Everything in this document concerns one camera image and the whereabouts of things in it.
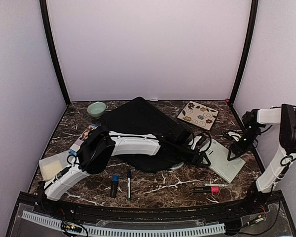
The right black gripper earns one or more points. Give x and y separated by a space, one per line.
241 151

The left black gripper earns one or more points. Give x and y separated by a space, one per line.
198 161

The pale green notebook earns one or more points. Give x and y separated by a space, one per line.
217 155

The black student backpack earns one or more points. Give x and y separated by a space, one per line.
140 117

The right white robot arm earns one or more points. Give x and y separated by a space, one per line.
255 123

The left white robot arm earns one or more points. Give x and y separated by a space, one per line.
102 144

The sticky notes in plastic bag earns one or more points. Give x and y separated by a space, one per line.
50 166

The thin white green pen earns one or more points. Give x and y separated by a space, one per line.
217 185

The pink cap black highlighter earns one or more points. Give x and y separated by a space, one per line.
206 189

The floral square plate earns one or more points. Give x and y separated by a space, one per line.
199 115

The blue cap white pen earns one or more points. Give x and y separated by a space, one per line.
129 184

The blue cap black highlighter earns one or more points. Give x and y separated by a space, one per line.
114 186

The pale green ceramic bowl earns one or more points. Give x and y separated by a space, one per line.
96 109

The dog picture book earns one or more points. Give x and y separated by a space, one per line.
76 145

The small green circuit board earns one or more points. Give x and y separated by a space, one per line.
70 228

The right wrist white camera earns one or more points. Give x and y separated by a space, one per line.
231 135

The wrist white camera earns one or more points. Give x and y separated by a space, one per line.
196 141
231 135

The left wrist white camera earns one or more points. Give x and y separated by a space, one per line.
196 141

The right black frame post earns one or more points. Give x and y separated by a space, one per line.
245 51

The black frame post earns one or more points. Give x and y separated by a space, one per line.
52 51
245 51

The white slotted cable duct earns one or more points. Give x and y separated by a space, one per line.
130 229

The black front table rail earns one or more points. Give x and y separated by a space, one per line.
90 213

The left black frame post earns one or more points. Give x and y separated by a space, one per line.
52 51

